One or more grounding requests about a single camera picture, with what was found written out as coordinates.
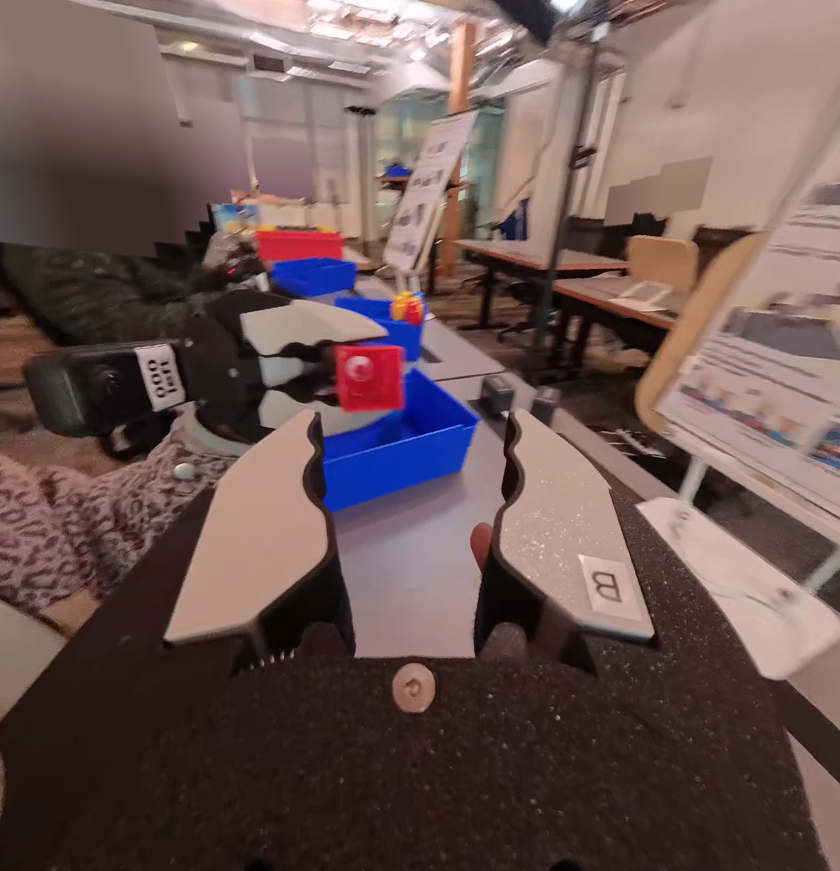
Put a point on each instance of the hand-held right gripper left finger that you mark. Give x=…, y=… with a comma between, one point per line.
x=257, y=544

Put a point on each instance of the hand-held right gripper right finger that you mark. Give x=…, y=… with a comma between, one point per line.
x=563, y=537

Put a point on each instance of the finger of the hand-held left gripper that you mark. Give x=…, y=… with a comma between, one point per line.
x=284, y=374
x=304, y=326

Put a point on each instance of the red mega block tower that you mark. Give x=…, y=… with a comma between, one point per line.
x=369, y=378

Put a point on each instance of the blue plastic bin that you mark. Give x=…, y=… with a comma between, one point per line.
x=393, y=469
x=393, y=337
x=311, y=275

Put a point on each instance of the person's left forearm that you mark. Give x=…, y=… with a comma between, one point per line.
x=66, y=524

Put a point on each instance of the red plastic bin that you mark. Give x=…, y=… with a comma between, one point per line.
x=297, y=246

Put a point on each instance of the small coloured block pile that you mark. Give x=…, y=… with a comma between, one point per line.
x=408, y=309

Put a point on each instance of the black power adapter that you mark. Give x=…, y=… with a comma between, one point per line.
x=496, y=394
x=546, y=407

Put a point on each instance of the white poster stand base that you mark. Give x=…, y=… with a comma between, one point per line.
x=733, y=578

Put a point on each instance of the instruction poster board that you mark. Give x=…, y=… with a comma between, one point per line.
x=427, y=184
x=767, y=354

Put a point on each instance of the blue cloth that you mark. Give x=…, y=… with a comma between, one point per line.
x=516, y=221

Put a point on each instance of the wooden chair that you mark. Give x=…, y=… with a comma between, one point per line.
x=665, y=258

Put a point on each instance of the black office chair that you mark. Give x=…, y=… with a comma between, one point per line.
x=719, y=248
x=597, y=235

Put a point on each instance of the LED light panel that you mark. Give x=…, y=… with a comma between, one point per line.
x=529, y=17

